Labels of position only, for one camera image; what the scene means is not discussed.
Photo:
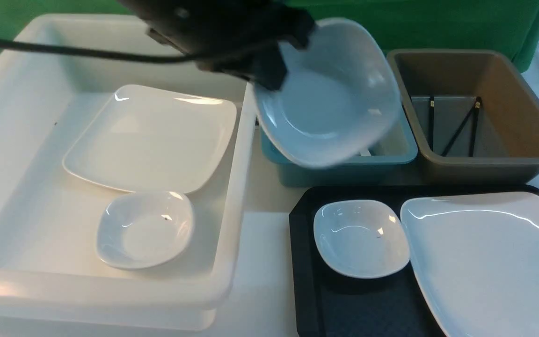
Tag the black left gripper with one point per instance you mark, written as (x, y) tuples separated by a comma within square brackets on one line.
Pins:
[(192, 26)]

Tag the small white bowl tray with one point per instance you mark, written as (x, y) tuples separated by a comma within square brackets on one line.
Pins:
[(340, 97), (361, 239)]

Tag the large white square plate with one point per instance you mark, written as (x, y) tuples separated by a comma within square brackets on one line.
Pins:
[(476, 260)]

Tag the black chopstick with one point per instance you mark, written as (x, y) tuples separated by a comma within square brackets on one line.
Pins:
[(473, 131), (472, 113), (431, 122)]

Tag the white square plate in bin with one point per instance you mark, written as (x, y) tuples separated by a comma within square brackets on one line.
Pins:
[(152, 139)]

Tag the white ceramic spoon in bin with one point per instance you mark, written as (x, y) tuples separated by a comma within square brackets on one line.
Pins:
[(365, 152)]

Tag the teal plastic bin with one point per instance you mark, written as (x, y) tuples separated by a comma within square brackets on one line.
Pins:
[(393, 151)]

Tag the small white bowl in bin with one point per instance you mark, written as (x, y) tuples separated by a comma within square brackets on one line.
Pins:
[(145, 229)]

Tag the brown plastic bin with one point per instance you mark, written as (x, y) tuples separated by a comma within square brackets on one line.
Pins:
[(507, 143)]

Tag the black serving tray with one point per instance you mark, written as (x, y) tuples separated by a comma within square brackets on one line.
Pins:
[(328, 304)]

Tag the large white plastic bin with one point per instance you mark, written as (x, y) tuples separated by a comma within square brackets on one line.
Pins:
[(49, 270)]

